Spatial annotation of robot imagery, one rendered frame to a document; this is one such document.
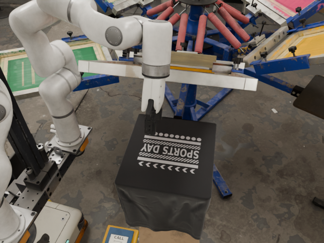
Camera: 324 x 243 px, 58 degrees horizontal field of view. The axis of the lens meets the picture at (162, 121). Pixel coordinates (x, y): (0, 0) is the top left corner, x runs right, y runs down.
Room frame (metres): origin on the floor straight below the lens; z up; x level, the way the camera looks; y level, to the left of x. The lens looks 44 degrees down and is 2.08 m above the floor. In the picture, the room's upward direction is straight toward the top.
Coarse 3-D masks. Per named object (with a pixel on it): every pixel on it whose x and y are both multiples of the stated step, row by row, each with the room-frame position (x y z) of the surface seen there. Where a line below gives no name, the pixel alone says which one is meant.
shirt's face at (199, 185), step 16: (160, 128) 1.11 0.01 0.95; (176, 128) 1.11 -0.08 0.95; (192, 128) 1.11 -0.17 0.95; (208, 128) 1.11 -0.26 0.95; (208, 144) 1.00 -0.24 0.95; (128, 160) 0.89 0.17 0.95; (208, 160) 0.89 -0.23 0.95; (128, 176) 0.80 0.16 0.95; (144, 176) 0.80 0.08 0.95; (160, 176) 0.80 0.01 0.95; (176, 176) 0.80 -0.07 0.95; (192, 176) 0.80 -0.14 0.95; (208, 176) 0.80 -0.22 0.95; (176, 192) 0.71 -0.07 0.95; (192, 192) 0.71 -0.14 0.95; (208, 192) 0.71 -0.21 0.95
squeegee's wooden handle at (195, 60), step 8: (176, 56) 1.31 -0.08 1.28; (184, 56) 1.31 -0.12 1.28; (192, 56) 1.30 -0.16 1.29; (200, 56) 1.30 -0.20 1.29; (208, 56) 1.29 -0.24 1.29; (216, 56) 1.29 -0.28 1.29; (176, 64) 1.29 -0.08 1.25; (184, 64) 1.28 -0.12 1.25; (192, 64) 1.28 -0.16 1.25; (200, 64) 1.27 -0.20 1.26; (208, 64) 1.27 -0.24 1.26
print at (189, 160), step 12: (156, 132) 1.08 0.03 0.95; (144, 144) 1.00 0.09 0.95; (156, 144) 1.00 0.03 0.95; (168, 144) 1.00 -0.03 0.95; (180, 144) 1.00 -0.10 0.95; (192, 144) 1.00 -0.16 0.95; (144, 156) 0.92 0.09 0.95; (156, 156) 0.92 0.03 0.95; (168, 156) 0.92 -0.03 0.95; (180, 156) 0.92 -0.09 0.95; (192, 156) 0.92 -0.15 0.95; (168, 168) 0.84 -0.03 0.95; (180, 168) 0.84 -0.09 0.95; (192, 168) 0.84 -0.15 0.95
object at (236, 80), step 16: (80, 64) 0.83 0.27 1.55; (96, 64) 0.82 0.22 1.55; (112, 64) 0.81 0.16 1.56; (128, 64) 1.23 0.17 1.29; (176, 80) 0.76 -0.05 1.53; (192, 80) 0.75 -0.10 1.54; (208, 80) 0.74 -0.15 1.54; (224, 80) 0.74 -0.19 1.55; (240, 80) 0.73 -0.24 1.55; (256, 80) 0.73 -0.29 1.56
